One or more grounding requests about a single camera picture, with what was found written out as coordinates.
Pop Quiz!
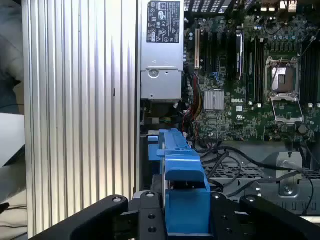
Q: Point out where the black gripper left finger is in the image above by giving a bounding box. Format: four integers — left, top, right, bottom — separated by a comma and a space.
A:
29, 191, 168, 240

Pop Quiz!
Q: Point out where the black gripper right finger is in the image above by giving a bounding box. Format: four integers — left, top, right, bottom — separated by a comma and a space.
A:
209, 192, 320, 240

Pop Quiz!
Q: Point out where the thin grey disk wire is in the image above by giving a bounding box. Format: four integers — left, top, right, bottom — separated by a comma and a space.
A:
224, 171, 316, 216

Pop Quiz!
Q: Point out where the thick black disk wire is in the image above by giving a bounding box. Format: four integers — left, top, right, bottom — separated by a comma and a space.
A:
192, 146, 301, 174

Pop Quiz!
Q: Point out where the hard disk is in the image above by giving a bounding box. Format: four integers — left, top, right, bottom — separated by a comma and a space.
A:
147, 127, 212, 237

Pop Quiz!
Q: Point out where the grey metal disk bay cage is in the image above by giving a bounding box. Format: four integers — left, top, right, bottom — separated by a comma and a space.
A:
202, 149, 320, 218

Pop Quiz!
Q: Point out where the black RAM slot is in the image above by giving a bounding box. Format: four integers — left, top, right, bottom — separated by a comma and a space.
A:
301, 39, 307, 105
311, 39, 316, 105
259, 37, 265, 105
250, 37, 255, 105
306, 39, 312, 105
315, 39, 320, 105
254, 37, 260, 105
245, 37, 251, 105

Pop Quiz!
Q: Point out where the black expansion slot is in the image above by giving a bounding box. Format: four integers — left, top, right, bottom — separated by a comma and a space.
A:
211, 31, 219, 73
201, 31, 209, 73

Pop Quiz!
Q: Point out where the beige expansion slot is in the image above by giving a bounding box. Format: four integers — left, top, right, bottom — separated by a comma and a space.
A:
194, 28, 201, 70

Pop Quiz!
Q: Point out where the black open PC case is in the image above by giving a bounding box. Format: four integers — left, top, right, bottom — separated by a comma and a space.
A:
136, 0, 320, 226

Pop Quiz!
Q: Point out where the green Dell motherboard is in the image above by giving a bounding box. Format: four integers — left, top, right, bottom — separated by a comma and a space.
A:
183, 13, 320, 143

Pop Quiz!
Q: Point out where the white flat sheet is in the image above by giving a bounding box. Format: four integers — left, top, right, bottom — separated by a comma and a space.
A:
0, 112, 26, 169

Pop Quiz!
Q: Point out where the square silver chipset heat sink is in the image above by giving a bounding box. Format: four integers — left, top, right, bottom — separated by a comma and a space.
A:
204, 90, 225, 111

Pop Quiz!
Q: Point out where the CPU socket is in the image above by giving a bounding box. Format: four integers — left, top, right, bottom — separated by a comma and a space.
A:
264, 56, 301, 99

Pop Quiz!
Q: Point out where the silver power supply unit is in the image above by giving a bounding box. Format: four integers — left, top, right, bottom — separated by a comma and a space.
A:
139, 0, 185, 102

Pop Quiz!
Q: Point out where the shiny silver bracket plate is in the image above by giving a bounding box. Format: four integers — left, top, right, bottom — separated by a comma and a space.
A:
262, 151, 311, 198

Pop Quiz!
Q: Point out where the metal socket cover frame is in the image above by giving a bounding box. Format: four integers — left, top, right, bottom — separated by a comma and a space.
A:
271, 96, 305, 125

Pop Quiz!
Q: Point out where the multicoloured power wire bundle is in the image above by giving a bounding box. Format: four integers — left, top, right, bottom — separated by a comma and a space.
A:
184, 72, 204, 122

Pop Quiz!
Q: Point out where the thin wire locking lever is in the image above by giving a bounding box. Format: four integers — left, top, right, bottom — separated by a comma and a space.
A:
270, 57, 284, 89
299, 34, 320, 58

